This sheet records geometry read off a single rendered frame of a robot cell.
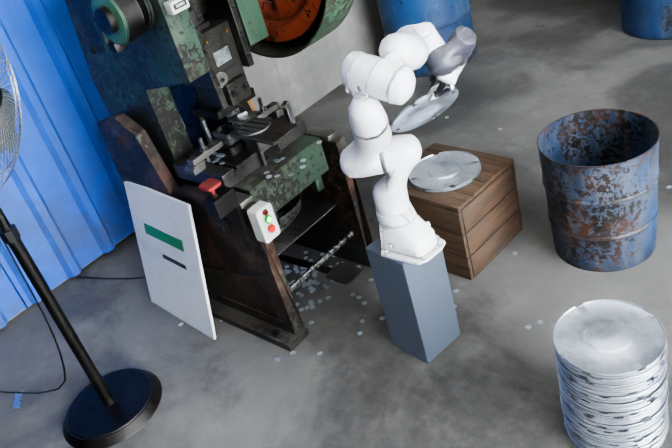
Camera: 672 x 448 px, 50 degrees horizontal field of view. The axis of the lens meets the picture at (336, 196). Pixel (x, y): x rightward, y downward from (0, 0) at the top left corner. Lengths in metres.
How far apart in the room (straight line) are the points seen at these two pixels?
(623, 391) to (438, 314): 0.74
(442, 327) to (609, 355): 0.71
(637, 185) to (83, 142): 2.52
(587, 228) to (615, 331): 0.70
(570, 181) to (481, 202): 0.37
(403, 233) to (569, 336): 0.59
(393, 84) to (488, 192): 1.02
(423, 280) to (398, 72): 0.78
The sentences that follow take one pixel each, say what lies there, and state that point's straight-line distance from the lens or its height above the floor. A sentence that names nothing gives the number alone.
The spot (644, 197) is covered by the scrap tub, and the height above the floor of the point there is 0.29.
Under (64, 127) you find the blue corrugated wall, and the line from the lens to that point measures 3.70.
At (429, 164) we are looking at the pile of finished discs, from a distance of 3.00.
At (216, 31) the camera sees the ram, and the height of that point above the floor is 1.15.
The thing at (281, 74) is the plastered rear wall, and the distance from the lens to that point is 4.54.
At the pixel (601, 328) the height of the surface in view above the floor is 0.36.
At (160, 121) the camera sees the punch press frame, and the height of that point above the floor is 0.87.
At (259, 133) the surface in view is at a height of 0.78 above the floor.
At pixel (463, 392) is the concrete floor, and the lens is 2.51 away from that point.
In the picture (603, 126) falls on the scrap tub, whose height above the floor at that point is 0.41.
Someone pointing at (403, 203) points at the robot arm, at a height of 0.62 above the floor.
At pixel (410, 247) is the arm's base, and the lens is 2.31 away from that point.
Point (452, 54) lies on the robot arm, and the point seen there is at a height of 0.99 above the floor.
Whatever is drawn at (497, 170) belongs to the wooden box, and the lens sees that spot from 2.89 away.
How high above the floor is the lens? 1.85
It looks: 30 degrees down
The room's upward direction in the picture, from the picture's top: 17 degrees counter-clockwise
